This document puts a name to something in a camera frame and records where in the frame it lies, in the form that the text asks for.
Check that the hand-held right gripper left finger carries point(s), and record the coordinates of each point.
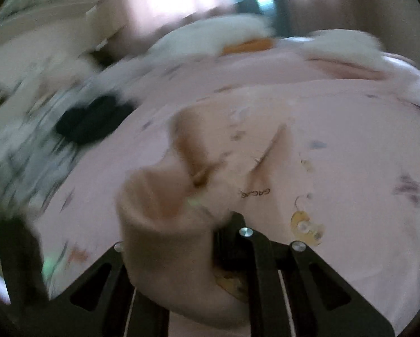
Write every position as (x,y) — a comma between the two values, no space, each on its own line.
(101,288)

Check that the black cloth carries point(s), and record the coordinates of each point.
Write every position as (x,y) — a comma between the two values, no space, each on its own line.
(90,121)

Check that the cream cartoon print baby garment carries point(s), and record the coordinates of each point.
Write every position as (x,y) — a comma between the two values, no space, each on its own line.
(196,154)

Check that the grey patterned white cloth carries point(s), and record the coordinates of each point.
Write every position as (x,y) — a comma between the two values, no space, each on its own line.
(27,154)

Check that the folded white cloth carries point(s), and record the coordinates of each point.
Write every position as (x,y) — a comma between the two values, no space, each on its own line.
(343,47)

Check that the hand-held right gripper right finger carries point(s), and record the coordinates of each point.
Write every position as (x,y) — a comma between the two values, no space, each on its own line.
(264,256)

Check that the pink printed bed blanket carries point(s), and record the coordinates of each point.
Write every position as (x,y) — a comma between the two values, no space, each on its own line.
(353,140)

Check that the white and orange cloth pile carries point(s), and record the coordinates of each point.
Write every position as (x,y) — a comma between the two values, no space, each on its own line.
(213,37)

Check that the folded pink cloth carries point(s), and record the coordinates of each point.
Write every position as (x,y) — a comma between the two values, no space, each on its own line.
(350,71)

